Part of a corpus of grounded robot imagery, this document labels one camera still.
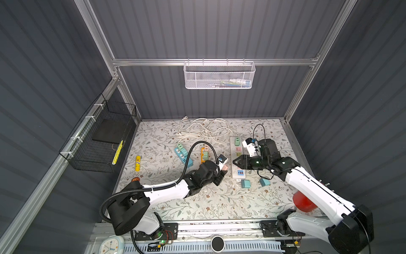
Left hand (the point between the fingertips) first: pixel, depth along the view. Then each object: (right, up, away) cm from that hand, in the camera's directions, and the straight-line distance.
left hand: (224, 168), depth 82 cm
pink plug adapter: (0, +1, -3) cm, 3 cm away
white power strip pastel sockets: (+10, +6, +18) cm, 21 cm away
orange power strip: (-12, +4, +18) cm, 22 cm away
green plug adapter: (-10, +5, +10) cm, 15 cm away
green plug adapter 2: (-26, +10, +15) cm, 31 cm away
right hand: (+5, +4, -4) cm, 8 cm away
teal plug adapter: (+12, -10, +5) cm, 17 cm away
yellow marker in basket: (-49, +10, -12) cm, 51 cm away
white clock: (-50, -31, -13) cm, 60 cm away
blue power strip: (-24, +3, +15) cm, 28 cm away
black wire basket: (-60, +13, -8) cm, 62 cm away
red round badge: (-51, -8, +9) cm, 52 cm away
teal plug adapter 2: (+23, -9, +5) cm, 25 cm away
